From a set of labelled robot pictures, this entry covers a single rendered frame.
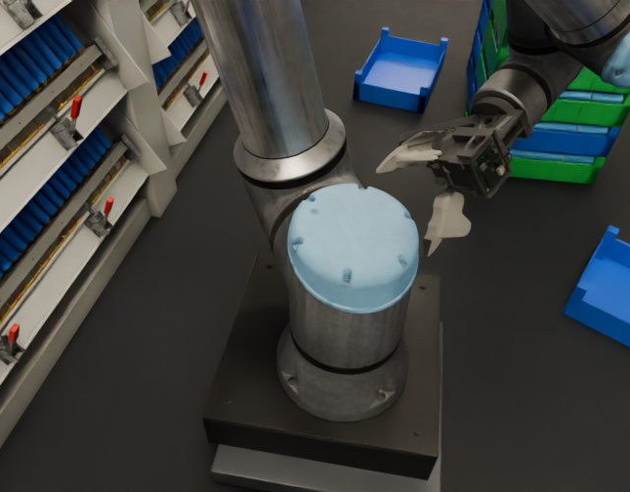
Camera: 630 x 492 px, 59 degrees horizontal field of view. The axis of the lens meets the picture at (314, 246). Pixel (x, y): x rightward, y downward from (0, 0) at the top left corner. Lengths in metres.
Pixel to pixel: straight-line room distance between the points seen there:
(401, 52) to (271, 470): 1.35
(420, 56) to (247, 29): 1.28
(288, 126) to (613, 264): 0.83
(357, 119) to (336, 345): 0.95
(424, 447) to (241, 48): 0.53
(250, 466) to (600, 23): 0.68
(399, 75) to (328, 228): 1.15
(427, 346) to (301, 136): 0.38
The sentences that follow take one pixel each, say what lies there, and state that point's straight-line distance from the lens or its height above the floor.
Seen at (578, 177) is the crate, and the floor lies 0.02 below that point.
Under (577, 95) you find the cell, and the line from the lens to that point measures 1.33.
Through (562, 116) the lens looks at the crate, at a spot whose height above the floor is 0.17.
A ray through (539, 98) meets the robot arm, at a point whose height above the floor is 0.45.
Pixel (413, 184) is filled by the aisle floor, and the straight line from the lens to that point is 1.33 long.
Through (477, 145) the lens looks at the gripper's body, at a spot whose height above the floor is 0.43.
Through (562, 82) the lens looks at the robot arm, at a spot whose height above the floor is 0.46.
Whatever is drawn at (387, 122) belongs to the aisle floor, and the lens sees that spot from 1.52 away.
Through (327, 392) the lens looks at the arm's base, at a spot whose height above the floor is 0.19.
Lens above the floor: 0.84
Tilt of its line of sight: 46 degrees down
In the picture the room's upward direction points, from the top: 2 degrees clockwise
